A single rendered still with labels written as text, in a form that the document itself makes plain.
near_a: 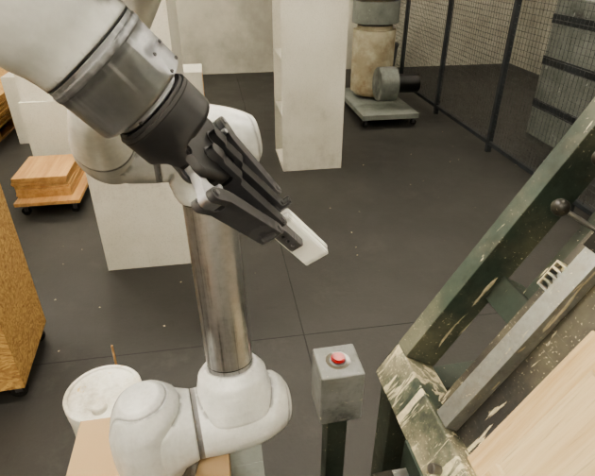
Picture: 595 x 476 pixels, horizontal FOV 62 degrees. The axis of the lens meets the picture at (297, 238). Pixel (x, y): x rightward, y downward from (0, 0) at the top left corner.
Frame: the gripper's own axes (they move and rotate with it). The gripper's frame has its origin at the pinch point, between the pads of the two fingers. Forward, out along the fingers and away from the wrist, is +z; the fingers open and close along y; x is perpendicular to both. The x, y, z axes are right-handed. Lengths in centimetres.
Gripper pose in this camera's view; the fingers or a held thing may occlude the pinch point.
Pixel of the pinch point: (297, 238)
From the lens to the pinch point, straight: 52.4
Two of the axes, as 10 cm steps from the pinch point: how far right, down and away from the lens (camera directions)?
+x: -7.9, 4.7, 3.9
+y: -0.5, -6.9, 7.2
